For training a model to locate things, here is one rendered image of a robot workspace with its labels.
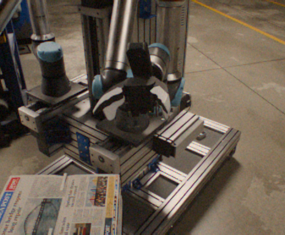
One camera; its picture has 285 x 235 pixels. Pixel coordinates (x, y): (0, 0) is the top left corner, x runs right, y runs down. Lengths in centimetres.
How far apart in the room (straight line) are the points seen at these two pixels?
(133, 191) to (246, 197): 79
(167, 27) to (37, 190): 68
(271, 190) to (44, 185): 164
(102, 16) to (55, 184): 67
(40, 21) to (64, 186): 86
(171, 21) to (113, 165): 58
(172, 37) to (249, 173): 152
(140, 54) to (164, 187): 129
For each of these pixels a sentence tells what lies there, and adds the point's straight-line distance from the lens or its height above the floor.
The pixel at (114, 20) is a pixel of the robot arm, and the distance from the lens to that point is 96.
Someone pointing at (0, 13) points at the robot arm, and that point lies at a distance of 143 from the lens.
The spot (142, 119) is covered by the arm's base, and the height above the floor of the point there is 87.
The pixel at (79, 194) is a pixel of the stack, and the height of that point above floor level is 83.
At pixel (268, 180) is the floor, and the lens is 235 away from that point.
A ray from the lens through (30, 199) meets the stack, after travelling 102.
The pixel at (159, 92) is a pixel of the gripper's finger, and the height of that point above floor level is 125.
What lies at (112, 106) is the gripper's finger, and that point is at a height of 121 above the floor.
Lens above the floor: 155
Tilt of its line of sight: 33 degrees down
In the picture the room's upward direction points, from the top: straight up
